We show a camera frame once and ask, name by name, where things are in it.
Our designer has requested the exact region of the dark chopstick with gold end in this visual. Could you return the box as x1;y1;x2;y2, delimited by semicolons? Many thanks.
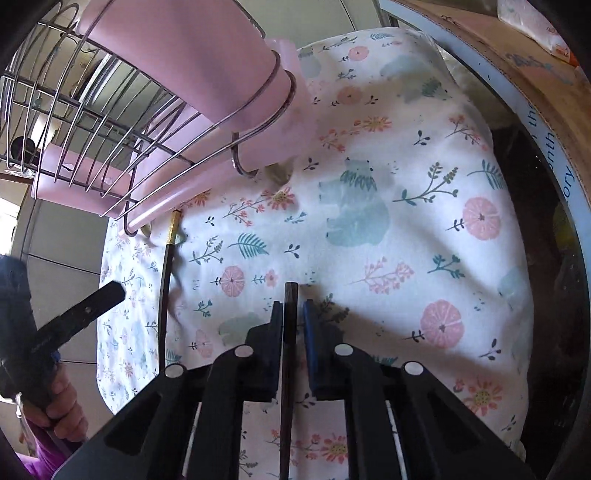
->
157;210;182;377

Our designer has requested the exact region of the pink plastic drip tray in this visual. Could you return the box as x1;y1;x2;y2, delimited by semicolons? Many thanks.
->
31;142;242;237

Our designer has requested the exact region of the person's left forearm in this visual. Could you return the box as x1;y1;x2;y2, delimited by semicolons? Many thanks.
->
17;440;71;480

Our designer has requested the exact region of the person's left hand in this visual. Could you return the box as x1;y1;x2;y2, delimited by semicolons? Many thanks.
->
24;364;89;442

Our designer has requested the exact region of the brown cardboard box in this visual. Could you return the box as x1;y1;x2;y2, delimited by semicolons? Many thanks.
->
392;0;591;197

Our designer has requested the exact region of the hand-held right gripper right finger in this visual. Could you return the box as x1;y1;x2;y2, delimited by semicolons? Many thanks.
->
302;299;537;480

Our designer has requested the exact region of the pink plastic utensil holder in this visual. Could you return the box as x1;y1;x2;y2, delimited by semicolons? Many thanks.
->
76;0;319;179

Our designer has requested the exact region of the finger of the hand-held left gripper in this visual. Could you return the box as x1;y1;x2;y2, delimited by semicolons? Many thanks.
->
33;281;126;355

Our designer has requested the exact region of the metal wire dish rack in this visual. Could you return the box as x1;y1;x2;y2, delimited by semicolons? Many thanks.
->
0;0;297;237

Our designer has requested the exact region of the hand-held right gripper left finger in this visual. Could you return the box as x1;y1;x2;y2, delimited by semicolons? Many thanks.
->
55;300;284;480

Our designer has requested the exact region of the floral bear print tablecloth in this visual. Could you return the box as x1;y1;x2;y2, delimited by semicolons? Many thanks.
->
95;28;537;480

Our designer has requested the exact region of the dark wooden chopstick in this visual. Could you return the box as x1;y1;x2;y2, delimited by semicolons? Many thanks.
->
278;282;299;480

